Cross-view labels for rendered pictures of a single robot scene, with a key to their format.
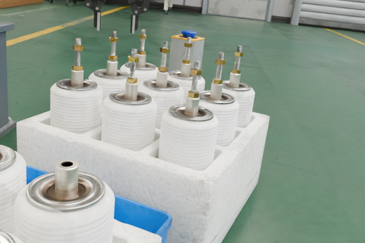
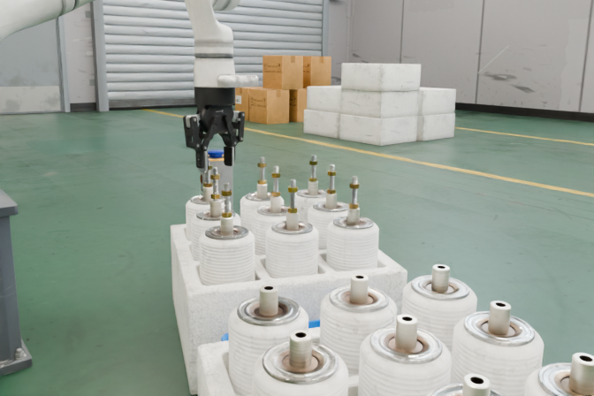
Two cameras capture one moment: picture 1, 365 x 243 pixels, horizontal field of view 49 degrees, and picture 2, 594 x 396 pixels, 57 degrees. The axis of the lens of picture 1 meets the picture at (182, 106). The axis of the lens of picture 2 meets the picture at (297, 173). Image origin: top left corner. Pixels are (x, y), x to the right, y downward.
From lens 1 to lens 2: 0.69 m
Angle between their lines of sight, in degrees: 39
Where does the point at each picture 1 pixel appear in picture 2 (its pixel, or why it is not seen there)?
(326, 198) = not seen: hidden behind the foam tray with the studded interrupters
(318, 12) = (129, 91)
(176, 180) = (378, 281)
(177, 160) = (364, 265)
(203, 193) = (402, 281)
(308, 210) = not seen: hidden behind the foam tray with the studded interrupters
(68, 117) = (241, 268)
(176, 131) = (361, 240)
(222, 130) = not seen: hidden behind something
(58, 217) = (469, 299)
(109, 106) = (292, 239)
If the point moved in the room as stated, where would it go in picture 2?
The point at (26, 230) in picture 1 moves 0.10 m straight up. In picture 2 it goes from (455, 318) to (461, 242)
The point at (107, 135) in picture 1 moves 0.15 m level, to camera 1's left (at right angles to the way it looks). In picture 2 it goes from (291, 270) to (216, 292)
